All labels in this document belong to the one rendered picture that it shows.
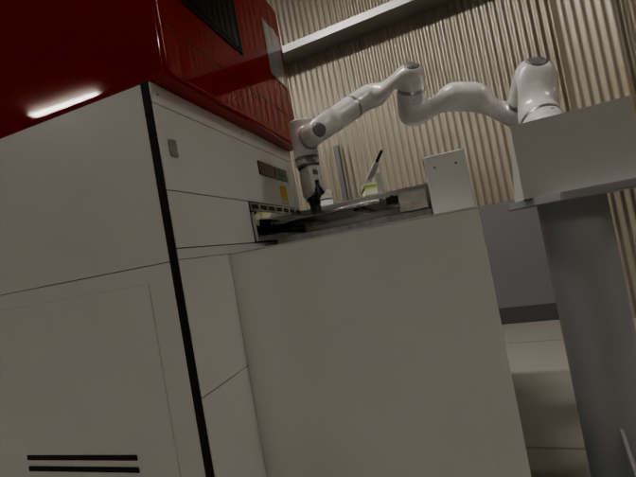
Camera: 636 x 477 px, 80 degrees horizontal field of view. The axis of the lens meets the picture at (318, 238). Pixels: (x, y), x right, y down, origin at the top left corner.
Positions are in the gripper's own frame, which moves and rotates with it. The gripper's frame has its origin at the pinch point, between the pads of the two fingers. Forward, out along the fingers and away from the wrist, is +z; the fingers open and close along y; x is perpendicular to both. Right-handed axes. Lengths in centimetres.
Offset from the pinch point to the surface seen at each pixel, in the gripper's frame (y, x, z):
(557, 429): -19, -70, 92
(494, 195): 89, -184, -4
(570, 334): -49, -45, 47
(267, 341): -21.0, 29.2, 34.1
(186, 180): -26, 43, -9
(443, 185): -49, -12, 4
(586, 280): -55, -45, 33
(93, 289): -15, 67, 13
